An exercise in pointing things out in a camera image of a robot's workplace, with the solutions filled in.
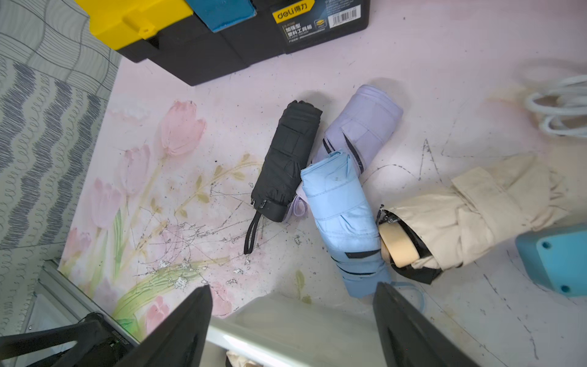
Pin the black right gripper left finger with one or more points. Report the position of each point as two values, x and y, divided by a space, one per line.
180 339

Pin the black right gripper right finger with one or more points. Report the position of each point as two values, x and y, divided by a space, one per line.
408 338

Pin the white plastic storage box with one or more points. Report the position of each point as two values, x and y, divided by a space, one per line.
277 331

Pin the small pale blue umbrella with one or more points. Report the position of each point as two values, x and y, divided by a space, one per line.
346 223

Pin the black umbrella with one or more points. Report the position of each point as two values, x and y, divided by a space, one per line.
280 174

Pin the beige umbrella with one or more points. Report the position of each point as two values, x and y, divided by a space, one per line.
235 360

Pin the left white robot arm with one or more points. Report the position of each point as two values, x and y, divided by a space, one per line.
93 341

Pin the cream umbrella right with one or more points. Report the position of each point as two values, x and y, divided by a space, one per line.
450 227

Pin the teal umbrella case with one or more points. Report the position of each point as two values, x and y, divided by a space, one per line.
555 258

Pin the lavender folded umbrella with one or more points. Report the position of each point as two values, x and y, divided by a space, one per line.
362 129

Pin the yellow black toolbox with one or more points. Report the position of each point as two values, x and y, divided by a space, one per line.
199 41

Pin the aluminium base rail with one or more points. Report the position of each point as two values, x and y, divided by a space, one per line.
57 302

